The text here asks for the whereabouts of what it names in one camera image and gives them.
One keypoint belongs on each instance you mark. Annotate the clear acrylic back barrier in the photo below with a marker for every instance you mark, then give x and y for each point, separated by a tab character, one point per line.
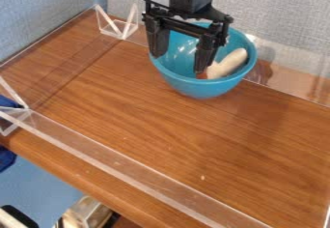
291	70

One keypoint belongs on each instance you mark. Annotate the clear acrylic left corner bracket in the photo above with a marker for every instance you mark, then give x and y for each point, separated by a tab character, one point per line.
14	113

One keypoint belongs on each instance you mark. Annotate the clear acrylic front barrier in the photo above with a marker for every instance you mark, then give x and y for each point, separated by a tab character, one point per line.
183	198

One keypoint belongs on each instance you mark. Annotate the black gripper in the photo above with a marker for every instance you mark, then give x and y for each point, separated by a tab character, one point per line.
192	17

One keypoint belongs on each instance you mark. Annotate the clear acrylic barrier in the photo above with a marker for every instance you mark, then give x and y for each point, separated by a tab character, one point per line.
183	198
291	70

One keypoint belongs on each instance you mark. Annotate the clear acrylic corner bracket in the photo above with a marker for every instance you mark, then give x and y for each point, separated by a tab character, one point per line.
14	113
116	28

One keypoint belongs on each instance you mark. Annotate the blue bowl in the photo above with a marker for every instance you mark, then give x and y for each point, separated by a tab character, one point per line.
175	65

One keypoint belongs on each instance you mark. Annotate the brown and white toy mushroom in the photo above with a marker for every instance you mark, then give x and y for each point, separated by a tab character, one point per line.
228	65

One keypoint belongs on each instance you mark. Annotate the black white object bottom left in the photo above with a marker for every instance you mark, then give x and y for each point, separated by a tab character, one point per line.
12	218

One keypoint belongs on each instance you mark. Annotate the metallic object under table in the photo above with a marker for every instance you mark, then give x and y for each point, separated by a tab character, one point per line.
85	214

